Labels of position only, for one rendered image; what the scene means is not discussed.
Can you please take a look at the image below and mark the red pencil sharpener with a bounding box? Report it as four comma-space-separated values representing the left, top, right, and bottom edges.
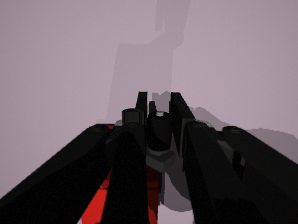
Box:
81, 111, 175, 224

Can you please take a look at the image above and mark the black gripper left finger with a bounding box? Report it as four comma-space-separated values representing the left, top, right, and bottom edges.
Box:
0, 92, 150, 224

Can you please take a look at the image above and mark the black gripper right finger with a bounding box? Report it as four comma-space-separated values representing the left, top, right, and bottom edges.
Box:
170, 92, 298, 224

